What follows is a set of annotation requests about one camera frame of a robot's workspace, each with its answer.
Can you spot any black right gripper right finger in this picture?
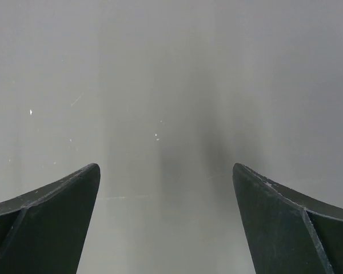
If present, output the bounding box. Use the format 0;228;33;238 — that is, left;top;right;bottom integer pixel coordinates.
233;163;343;273

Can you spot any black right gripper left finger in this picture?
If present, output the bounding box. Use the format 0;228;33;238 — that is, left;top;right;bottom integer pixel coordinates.
0;163;101;273

